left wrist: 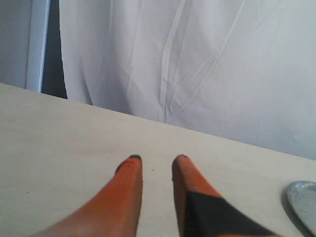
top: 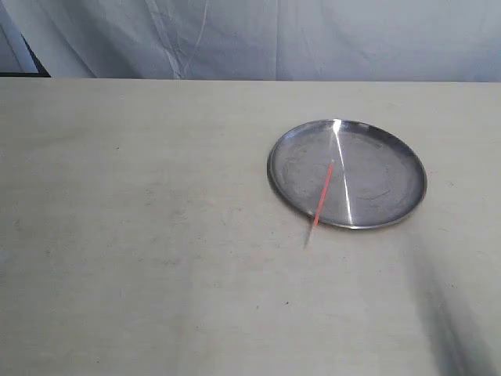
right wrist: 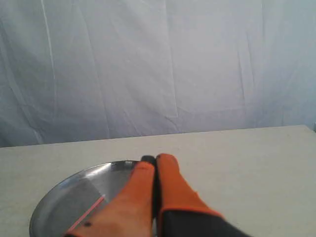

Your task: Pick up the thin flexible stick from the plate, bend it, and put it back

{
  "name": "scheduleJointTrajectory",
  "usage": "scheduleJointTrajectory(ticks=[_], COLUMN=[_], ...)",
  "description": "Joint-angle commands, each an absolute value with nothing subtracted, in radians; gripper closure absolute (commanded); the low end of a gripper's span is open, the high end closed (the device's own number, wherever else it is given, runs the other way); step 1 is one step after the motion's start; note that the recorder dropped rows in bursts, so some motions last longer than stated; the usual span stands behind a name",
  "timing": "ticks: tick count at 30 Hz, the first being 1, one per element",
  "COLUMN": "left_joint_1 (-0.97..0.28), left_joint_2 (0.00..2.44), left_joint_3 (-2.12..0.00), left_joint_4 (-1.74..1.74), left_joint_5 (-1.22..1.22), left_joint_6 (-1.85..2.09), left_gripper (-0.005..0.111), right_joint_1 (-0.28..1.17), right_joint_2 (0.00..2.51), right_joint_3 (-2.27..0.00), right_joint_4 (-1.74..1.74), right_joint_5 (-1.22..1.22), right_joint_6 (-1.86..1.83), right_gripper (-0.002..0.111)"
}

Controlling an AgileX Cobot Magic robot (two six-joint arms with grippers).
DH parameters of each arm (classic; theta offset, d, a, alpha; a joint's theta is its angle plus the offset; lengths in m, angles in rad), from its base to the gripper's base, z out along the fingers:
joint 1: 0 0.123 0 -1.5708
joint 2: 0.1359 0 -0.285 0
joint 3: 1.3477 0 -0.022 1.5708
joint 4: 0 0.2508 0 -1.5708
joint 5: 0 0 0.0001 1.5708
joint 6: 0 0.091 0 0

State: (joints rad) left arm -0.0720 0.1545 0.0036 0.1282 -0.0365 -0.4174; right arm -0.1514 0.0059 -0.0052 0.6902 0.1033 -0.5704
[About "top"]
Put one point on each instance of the white backdrop cloth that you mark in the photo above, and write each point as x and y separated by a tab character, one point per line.
264	40

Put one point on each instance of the orange glow stick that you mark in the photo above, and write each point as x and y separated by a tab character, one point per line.
320	204

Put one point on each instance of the dark frame behind cloth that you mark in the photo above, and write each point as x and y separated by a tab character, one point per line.
18	60

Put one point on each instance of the round silver metal plate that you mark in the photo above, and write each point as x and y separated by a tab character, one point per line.
377	179

